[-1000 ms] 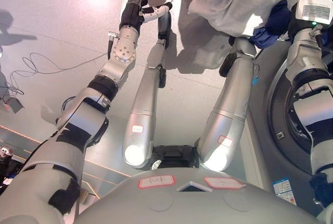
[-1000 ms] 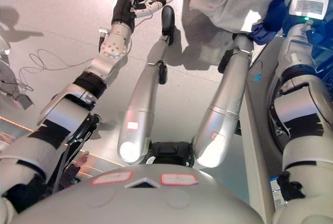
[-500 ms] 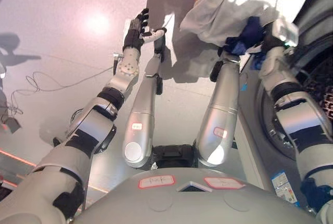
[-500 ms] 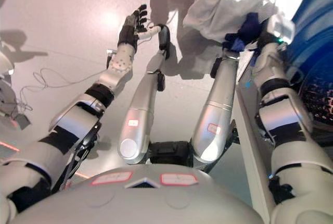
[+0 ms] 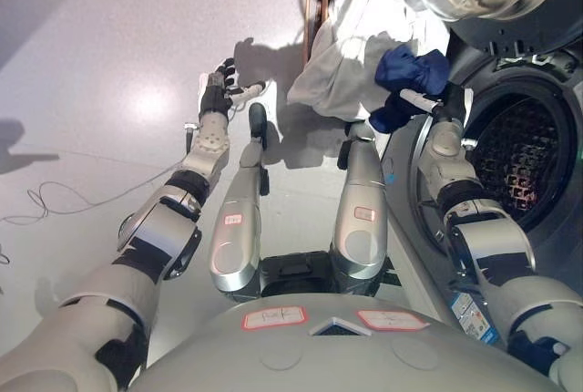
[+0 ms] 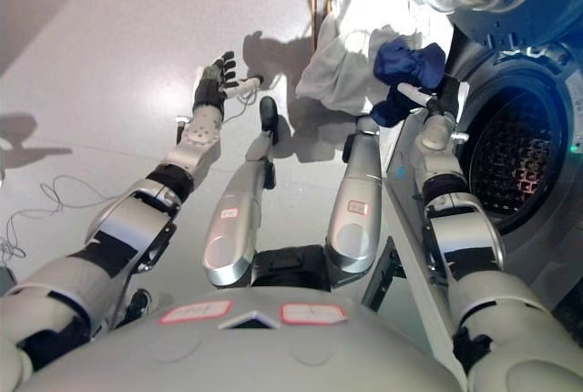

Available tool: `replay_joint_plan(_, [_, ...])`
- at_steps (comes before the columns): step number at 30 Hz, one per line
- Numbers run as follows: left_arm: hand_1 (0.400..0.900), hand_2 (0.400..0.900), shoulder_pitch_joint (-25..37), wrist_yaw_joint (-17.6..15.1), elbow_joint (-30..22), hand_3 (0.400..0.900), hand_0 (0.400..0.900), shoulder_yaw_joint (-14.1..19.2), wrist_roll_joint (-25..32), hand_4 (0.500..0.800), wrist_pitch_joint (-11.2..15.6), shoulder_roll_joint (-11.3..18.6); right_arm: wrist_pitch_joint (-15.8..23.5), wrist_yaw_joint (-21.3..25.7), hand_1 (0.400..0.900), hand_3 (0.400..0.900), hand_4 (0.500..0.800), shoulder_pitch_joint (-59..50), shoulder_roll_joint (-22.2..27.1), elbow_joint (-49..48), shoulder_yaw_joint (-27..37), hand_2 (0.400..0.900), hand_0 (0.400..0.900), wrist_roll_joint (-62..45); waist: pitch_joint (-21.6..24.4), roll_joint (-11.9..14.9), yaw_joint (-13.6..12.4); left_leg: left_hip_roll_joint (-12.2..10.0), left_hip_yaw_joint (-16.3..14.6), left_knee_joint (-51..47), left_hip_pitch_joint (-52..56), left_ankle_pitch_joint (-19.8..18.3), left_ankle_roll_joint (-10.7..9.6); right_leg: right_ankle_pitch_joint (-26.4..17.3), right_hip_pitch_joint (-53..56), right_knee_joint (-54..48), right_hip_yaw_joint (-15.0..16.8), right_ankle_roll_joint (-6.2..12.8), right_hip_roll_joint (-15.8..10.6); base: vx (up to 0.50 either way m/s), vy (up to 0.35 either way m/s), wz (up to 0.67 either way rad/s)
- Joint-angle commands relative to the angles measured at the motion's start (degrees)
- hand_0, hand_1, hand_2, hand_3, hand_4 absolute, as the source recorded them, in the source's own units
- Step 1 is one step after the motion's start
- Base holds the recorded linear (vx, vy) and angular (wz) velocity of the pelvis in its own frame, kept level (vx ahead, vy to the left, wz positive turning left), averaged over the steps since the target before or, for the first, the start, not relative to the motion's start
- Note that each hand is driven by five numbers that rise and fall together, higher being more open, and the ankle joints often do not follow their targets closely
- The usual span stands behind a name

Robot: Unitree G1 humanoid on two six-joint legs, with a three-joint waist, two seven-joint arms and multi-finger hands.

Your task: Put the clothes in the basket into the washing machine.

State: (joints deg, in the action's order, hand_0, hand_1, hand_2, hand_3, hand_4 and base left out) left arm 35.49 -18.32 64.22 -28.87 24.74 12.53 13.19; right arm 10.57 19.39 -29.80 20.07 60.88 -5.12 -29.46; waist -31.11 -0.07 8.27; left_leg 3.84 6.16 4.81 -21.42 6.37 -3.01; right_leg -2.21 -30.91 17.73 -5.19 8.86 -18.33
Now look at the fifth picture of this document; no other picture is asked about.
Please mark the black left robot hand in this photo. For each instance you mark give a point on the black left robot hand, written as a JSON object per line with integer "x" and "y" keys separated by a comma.
{"x": 214, "y": 93}

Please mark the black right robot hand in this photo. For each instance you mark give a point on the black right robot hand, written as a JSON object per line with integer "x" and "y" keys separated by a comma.
{"x": 453, "y": 105}

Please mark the dark blue cloth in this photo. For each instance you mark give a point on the dark blue cloth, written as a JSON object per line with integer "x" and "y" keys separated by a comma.
{"x": 419, "y": 70}

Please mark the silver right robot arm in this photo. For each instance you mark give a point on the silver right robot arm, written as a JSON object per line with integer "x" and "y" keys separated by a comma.
{"x": 487, "y": 246}

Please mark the dark grey washing machine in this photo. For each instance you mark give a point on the dark grey washing machine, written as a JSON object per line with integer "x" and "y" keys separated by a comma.
{"x": 524, "y": 114}

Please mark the wooden laundry basket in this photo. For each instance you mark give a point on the wooden laundry basket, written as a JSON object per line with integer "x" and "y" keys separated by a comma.
{"x": 319, "y": 9}

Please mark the red-bordered leg label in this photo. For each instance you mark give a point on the red-bordered leg label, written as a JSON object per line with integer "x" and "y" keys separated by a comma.
{"x": 232, "y": 219}
{"x": 365, "y": 213}

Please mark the white cloth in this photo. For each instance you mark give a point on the white cloth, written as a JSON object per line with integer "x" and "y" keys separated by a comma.
{"x": 346, "y": 32}

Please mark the energy label sticker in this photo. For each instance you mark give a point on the energy label sticker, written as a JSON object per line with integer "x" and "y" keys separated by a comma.
{"x": 473, "y": 319}

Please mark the red-bordered torso label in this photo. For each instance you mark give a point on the red-bordered torso label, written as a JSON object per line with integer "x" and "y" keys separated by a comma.
{"x": 391, "y": 320}
{"x": 274, "y": 318}

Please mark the grey robot torso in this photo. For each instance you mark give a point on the grey robot torso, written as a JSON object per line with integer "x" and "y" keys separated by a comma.
{"x": 346, "y": 360}

